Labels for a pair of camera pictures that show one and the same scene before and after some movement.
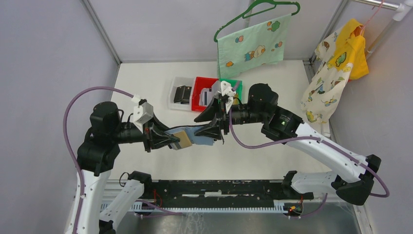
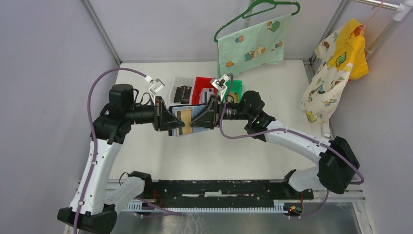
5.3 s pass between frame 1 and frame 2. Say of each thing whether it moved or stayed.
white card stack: stayed
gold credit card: moved
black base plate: stayed
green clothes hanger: stayed
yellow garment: stayed
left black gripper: moved
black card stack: stayed
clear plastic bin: stayed
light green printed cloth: stayed
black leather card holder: moved
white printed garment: stayed
